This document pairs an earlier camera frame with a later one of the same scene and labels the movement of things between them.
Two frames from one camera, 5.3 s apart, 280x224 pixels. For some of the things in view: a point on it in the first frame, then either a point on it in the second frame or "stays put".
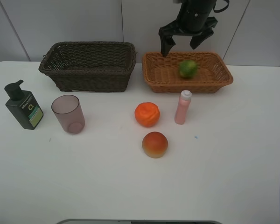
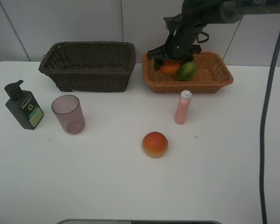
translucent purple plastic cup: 67,108 stays put
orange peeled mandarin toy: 147,114 to 170,67
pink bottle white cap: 182,106 stays put
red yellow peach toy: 155,144 stays put
